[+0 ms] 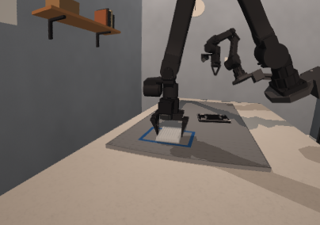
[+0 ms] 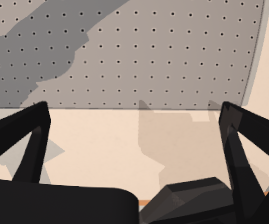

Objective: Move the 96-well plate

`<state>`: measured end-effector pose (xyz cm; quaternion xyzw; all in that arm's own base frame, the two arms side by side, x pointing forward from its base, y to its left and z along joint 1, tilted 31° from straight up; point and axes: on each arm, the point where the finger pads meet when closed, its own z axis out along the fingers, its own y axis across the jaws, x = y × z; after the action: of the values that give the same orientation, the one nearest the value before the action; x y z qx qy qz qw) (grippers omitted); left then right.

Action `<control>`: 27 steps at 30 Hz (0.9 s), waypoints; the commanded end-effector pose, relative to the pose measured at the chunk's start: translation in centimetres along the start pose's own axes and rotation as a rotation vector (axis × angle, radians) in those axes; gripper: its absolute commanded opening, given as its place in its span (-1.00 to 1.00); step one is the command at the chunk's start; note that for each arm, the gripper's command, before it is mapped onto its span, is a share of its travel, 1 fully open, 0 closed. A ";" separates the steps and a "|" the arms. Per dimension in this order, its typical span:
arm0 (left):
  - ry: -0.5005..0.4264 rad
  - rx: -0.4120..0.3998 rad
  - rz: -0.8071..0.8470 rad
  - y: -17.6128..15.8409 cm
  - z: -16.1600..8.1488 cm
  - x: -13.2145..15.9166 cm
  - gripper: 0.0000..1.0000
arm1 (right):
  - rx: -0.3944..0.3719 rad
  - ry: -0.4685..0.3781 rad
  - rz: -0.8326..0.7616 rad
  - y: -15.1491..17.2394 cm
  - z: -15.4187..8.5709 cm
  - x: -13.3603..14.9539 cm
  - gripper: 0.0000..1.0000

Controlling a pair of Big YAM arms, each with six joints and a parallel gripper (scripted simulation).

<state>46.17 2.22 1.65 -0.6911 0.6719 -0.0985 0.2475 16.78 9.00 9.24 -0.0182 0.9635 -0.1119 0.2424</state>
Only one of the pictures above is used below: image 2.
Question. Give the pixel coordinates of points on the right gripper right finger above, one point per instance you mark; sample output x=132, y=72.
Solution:
x=246, y=191

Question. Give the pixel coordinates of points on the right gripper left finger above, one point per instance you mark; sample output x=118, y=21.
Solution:
x=13, y=128

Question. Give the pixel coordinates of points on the grey flat mat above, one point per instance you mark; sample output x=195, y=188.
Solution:
x=175, y=55

